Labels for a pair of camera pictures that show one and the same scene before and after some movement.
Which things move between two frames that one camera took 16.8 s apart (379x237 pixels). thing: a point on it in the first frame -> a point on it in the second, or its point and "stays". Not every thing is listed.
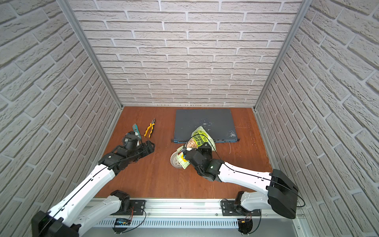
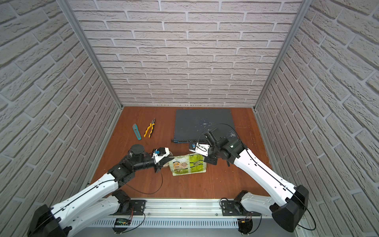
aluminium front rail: (186, 208) stays
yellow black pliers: (152, 124) stays
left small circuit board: (122, 221) stays
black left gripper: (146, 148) -> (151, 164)
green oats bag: (199, 137) -> (189, 164)
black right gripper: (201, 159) -> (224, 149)
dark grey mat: (219, 123) stays
